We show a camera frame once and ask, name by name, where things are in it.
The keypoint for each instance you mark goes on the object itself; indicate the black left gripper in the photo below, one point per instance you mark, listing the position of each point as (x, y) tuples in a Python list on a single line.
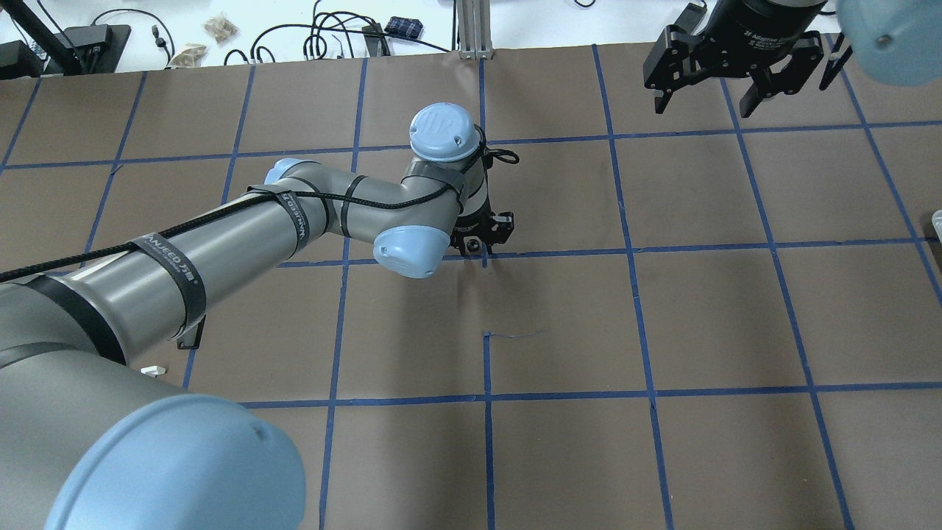
[(471, 223)]

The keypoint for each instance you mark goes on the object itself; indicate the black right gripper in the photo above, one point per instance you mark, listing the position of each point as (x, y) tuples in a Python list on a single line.
[(765, 35)]

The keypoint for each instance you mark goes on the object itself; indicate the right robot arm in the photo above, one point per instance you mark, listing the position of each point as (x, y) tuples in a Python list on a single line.
[(896, 43)]

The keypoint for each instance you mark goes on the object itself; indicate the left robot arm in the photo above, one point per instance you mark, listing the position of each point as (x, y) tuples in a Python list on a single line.
[(89, 443)]

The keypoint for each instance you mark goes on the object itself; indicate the black power adapter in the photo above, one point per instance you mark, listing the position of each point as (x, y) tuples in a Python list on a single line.
[(689, 19)]

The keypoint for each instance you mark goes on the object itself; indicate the dark grey brake pad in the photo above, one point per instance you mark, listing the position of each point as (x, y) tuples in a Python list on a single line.
[(191, 338)]

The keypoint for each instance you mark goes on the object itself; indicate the white curved plastic part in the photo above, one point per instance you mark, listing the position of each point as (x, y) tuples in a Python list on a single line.
[(153, 371)]

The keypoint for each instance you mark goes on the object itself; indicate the aluminium frame post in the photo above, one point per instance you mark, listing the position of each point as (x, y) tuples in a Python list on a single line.
[(473, 29)]

